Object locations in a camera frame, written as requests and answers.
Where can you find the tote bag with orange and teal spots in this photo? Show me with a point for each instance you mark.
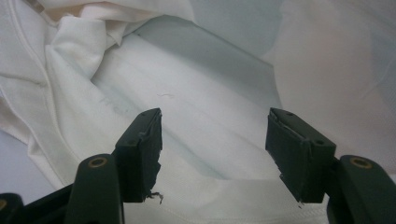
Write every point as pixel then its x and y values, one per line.
pixel 327 62

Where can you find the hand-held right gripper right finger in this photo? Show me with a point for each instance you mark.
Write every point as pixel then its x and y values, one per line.
pixel 295 155

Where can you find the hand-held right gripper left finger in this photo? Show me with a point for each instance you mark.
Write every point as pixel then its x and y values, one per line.
pixel 140 155

